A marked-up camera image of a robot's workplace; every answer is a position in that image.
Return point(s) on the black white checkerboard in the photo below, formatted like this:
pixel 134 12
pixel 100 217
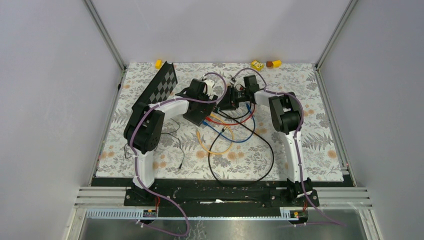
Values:
pixel 159 88

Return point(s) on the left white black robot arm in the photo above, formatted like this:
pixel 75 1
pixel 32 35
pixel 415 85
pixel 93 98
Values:
pixel 144 128

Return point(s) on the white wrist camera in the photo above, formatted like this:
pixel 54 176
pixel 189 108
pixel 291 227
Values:
pixel 209 84
pixel 238 86

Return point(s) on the small yellow block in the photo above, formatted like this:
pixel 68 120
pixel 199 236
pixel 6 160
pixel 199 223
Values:
pixel 158 64

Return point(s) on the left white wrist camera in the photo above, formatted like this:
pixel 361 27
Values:
pixel 209 84

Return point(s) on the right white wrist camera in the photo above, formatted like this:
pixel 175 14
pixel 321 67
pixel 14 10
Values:
pixel 238 86

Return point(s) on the floral patterned table mat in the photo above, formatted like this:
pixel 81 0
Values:
pixel 248 151

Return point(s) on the black network switch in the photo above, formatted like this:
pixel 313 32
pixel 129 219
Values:
pixel 197 112

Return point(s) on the yellow owl toy block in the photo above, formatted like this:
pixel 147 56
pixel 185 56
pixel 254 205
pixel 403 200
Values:
pixel 256 65

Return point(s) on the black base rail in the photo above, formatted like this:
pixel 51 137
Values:
pixel 212 198

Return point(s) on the yellow rectangular block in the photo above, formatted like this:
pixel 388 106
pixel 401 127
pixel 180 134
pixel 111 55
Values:
pixel 276 63

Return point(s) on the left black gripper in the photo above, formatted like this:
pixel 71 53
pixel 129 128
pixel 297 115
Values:
pixel 205 107

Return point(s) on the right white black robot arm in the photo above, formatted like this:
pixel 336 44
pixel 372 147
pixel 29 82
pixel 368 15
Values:
pixel 286 116

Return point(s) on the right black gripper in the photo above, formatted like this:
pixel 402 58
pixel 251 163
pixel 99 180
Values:
pixel 227 103

